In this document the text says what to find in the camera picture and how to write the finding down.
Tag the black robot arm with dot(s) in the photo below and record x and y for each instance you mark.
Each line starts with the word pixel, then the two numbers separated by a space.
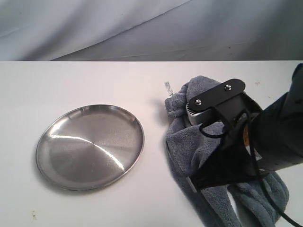
pixel 253 141

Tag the grey-blue fleece towel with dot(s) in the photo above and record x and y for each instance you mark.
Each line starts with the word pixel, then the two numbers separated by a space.
pixel 265 199

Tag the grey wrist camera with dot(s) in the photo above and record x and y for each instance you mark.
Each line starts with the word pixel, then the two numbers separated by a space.
pixel 224 102

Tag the white backdrop cloth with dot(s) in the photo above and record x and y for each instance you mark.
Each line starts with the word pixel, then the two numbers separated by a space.
pixel 151 30

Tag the round stainless steel plate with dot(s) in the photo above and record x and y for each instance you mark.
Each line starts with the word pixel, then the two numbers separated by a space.
pixel 90 147

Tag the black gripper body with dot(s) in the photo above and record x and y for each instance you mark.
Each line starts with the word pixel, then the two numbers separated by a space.
pixel 229 163

